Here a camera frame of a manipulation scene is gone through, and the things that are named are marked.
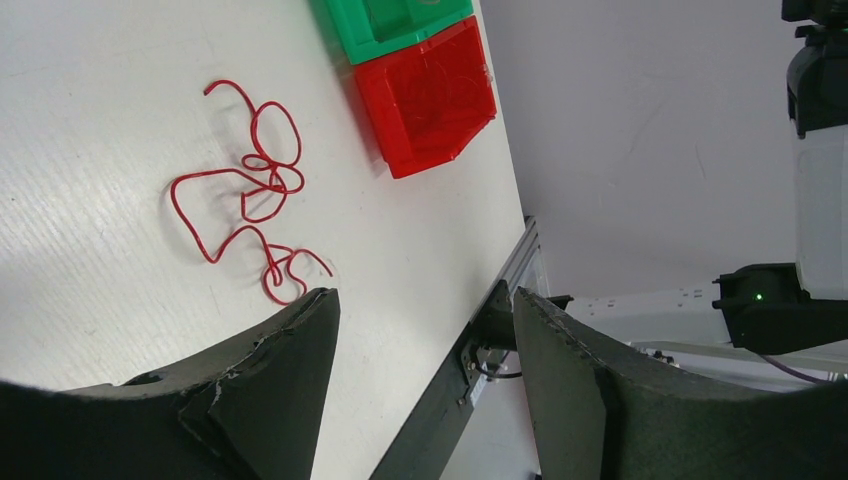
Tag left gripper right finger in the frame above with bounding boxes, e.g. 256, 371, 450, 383
514, 288, 847, 479

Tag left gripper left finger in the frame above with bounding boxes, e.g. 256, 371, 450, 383
1, 288, 340, 479

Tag red wires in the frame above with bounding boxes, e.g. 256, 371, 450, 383
170, 79, 335, 307

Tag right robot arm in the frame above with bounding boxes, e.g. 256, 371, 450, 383
556, 1, 847, 363

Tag red plastic bin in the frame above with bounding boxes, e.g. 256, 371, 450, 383
354, 16, 497, 179

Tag green plastic bin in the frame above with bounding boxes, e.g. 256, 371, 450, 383
325, 0, 473, 65

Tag aluminium frame rail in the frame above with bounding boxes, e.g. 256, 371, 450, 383
470, 216, 551, 323

